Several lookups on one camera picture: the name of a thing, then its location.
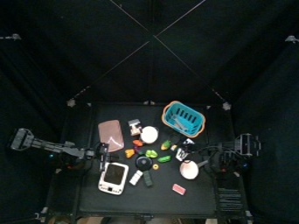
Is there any white sushi roll block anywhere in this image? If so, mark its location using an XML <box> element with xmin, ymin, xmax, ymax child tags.
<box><xmin>128</xmin><ymin>170</ymin><xmax>145</xmax><ymax>186</ymax></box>

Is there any green sushi roll block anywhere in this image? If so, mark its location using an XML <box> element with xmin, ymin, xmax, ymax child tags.
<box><xmin>141</xmin><ymin>170</ymin><xmax>154</xmax><ymax>188</ymax></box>

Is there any green yellow toy vegetable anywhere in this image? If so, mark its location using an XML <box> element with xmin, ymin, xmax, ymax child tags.
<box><xmin>160</xmin><ymin>139</ymin><xmax>173</xmax><ymax>151</ymax></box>

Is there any white pink toy pan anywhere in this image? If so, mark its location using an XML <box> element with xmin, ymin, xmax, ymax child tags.
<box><xmin>178</xmin><ymin>158</ymin><xmax>211</xmax><ymax>180</ymax></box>

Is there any green toy pea pod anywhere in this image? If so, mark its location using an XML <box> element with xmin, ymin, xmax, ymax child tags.
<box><xmin>156</xmin><ymin>155</ymin><xmax>172</xmax><ymax>164</ymax></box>

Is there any pink toy cutting board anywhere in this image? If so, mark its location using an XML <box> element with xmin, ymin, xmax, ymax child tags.
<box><xmin>97</xmin><ymin>119</ymin><xmax>126</xmax><ymax>153</ymax></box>

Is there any light green toy lettuce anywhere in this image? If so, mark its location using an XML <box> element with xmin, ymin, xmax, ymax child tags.
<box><xmin>144</xmin><ymin>149</ymin><xmax>158</xmax><ymax>159</ymax></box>

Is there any round white toy plate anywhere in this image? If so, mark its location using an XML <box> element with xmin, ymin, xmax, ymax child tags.
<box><xmin>138</xmin><ymin>125</ymin><xmax>160</xmax><ymax>145</ymax></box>

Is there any black toy frying pan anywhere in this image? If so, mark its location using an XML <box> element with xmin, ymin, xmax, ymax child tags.
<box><xmin>134</xmin><ymin>156</ymin><xmax>154</xmax><ymax>172</ymax></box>

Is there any wooden toy knife block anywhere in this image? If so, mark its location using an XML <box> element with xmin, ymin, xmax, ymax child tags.
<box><xmin>126</xmin><ymin>118</ymin><xmax>144</xmax><ymax>137</ymax></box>

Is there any teal basket with yellow handles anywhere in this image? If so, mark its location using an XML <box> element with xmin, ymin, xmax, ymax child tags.
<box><xmin>161</xmin><ymin>100</ymin><xmax>207</xmax><ymax>138</ymax></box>

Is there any thin diagonal frame cable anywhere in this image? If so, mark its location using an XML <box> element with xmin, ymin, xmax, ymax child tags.
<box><xmin>69</xmin><ymin>0</ymin><xmax>208</xmax><ymax>102</ymax></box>
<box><xmin>108</xmin><ymin>0</ymin><xmax>228</xmax><ymax>103</ymax></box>

